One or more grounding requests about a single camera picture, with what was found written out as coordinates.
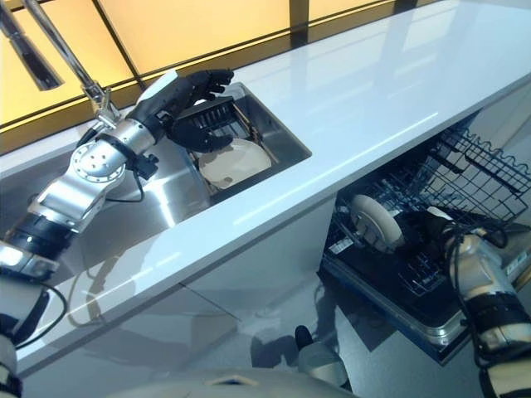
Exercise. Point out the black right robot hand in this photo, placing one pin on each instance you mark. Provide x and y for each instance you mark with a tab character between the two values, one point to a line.
435	228

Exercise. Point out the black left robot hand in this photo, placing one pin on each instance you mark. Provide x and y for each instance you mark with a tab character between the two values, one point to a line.
159	97

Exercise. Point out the black slotted cutlery basket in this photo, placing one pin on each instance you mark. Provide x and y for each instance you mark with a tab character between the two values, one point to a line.
211	114

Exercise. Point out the white round plate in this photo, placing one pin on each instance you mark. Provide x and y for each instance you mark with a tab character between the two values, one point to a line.
373	221
232	166

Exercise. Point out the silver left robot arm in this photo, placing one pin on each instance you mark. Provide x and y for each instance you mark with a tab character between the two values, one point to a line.
93	161

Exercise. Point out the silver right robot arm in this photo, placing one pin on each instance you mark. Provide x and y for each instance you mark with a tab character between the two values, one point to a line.
483	286

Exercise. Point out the dishwasher door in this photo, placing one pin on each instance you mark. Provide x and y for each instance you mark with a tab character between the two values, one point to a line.
398	302

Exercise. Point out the stainless steel sink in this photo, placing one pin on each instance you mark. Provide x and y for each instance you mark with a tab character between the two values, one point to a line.
174	182

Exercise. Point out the wooden dish rack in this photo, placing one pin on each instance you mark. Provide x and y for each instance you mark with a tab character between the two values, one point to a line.
255	134

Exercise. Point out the chrome kitchen faucet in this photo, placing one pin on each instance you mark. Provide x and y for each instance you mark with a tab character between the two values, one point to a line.
66	51

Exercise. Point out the silver robot leg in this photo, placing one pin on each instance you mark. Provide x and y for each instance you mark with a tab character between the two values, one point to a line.
317	356

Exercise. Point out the silver robot torso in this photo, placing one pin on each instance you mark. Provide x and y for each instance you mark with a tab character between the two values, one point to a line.
232	381

